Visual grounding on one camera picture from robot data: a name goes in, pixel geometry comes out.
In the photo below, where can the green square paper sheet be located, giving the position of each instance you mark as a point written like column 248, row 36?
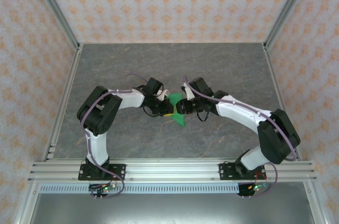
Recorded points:
column 179, row 120

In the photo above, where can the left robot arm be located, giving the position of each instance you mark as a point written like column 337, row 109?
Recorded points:
column 98, row 118

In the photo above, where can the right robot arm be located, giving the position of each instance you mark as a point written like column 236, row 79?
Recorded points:
column 272, row 144

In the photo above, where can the grey metal shelf panel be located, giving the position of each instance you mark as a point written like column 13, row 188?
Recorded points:
column 172, row 209

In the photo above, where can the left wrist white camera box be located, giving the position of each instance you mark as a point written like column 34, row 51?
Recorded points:
column 162, row 94

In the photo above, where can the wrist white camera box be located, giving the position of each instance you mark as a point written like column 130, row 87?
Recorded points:
column 188, row 93
column 162, row 94

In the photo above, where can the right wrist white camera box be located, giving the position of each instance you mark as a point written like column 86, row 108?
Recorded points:
column 188, row 93

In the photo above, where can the aluminium mounting rail beam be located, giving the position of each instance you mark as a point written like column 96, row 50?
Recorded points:
column 172, row 171

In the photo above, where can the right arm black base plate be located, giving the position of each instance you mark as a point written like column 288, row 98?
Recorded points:
column 227, row 172

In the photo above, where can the aluminium table side rail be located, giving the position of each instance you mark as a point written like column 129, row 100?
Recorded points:
column 276, row 86
column 69, row 86

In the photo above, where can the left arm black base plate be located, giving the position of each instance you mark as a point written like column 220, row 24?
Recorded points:
column 119, row 172

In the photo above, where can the aluminium frame post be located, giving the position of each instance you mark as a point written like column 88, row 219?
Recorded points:
column 55, row 9
column 287, row 9

